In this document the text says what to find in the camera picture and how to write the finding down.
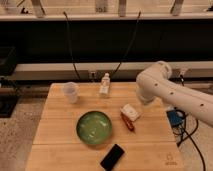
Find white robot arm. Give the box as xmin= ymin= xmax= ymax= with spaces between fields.
xmin=136 ymin=61 xmax=213 ymax=127

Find small white bottle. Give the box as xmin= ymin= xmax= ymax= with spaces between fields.
xmin=99 ymin=73 xmax=110 ymax=96

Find white small box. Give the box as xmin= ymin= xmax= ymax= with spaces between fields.
xmin=121 ymin=104 xmax=140 ymax=122

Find clear plastic cup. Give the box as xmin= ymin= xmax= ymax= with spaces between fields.
xmin=62 ymin=82 xmax=78 ymax=103

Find green ceramic bowl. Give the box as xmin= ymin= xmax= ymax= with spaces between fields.
xmin=76 ymin=111 xmax=112 ymax=145

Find black smartphone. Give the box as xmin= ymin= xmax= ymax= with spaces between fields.
xmin=100 ymin=144 xmax=124 ymax=171

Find blue connector box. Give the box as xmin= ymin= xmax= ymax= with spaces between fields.
xmin=167 ymin=110 xmax=184 ymax=127

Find black equipment on left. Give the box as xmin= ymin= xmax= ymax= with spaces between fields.
xmin=0 ymin=46 xmax=18 ymax=118

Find wall power outlet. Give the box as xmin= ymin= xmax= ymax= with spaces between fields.
xmin=88 ymin=70 xmax=97 ymax=81

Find left black cable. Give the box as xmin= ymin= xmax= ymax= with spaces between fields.
xmin=62 ymin=11 xmax=82 ymax=81

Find right black cable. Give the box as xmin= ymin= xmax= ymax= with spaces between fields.
xmin=109 ymin=10 xmax=142 ymax=79

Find black floor cable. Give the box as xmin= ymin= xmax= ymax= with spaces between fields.
xmin=172 ymin=109 xmax=208 ymax=171

